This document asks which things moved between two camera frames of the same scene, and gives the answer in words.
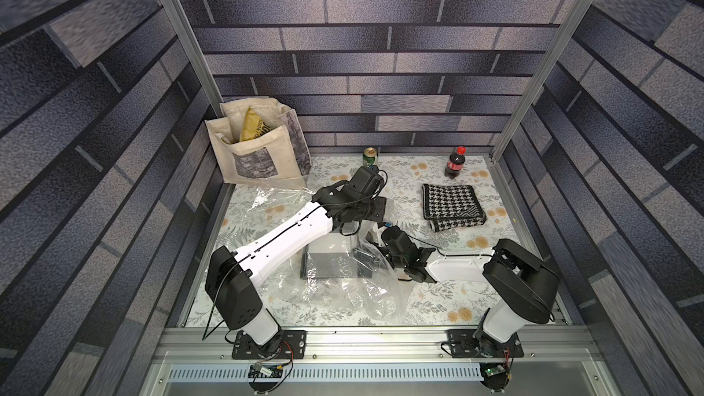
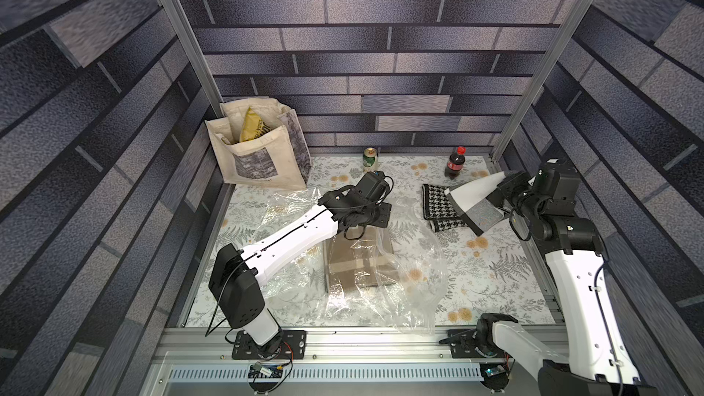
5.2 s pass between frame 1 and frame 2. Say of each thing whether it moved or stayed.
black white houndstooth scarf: stayed
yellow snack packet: stayed
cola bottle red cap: stayed
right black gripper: moved
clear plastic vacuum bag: moved
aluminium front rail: stayed
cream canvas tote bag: stayed
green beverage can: stayed
